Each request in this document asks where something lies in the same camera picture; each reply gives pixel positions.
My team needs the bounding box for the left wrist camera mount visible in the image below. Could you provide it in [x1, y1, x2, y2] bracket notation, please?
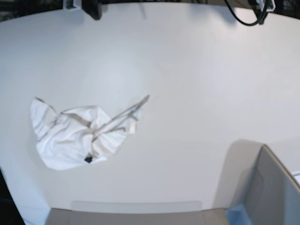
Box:
[256, 0, 276, 12]

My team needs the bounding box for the white t-shirt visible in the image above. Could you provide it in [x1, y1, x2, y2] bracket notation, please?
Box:
[30, 96, 150, 171]

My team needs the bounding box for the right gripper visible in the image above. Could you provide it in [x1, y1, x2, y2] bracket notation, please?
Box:
[82, 0, 102, 20]

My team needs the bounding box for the black cable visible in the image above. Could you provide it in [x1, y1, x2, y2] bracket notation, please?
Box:
[224, 0, 269, 26]

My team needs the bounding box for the grey cardboard box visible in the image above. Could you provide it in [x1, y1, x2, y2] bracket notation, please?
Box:
[213, 140, 300, 225]

